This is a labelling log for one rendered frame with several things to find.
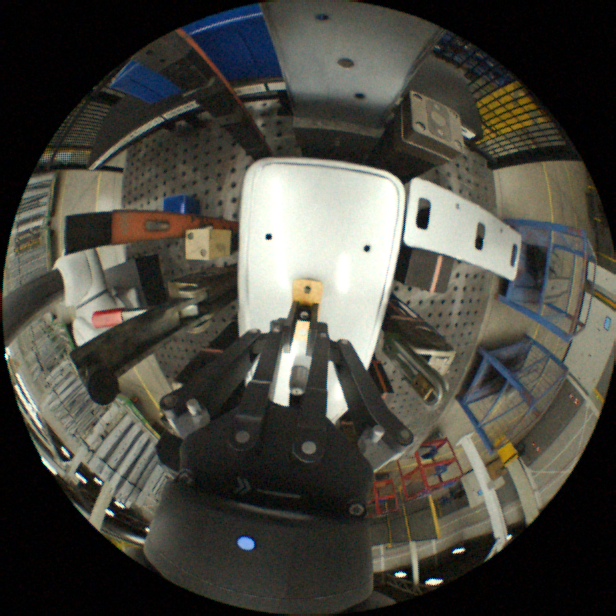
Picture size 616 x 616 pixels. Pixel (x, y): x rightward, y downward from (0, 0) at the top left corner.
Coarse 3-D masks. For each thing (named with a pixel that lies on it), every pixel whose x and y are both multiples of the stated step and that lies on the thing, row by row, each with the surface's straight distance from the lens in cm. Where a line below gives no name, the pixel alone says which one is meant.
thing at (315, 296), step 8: (296, 280) 22; (304, 280) 22; (312, 280) 22; (296, 288) 22; (312, 288) 22; (320, 288) 22; (296, 296) 22; (304, 296) 22; (312, 296) 22; (320, 296) 22; (304, 304) 22; (312, 304) 22; (320, 304) 22; (304, 320) 22; (296, 328) 24; (304, 328) 24; (296, 336) 24; (304, 336) 24
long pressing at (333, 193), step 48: (288, 192) 25; (336, 192) 25; (384, 192) 26; (240, 240) 26; (288, 240) 24; (336, 240) 24; (384, 240) 25; (240, 288) 27; (288, 288) 25; (336, 288) 25; (384, 288) 26; (240, 336) 30; (336, 336) 27; (336, 384) 34
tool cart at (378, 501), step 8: (376, 480) 445; (384, 480) 451; (392, 480) 458; (376, 488) 461; (376, 496) 433; (384, 496) 441; (392, 496) 448; (368, 504) 483; (376, 504) 429; (376, 512) 435; (384, 512) 446; (392, 512) 433
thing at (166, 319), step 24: (144, 312) 21; (168, 312) 21; (96, 336) 20; (120, 336) 18; (144, 336) 21; (168, 336) 21; (72, 360) 18; (96, 360) 19; (120, 360) 20; (96, 384) 16
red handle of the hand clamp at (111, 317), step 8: (96, 312) 29; (104, 312) 28; (112, 312) 27; (120, 312) 26; (128, 312) 26; (136, 312) 26; (184, 312) 24; (192, 312) 24; (96, 320) 28; (104, 320) 28; (112, 320) 27; (120, 320) 26
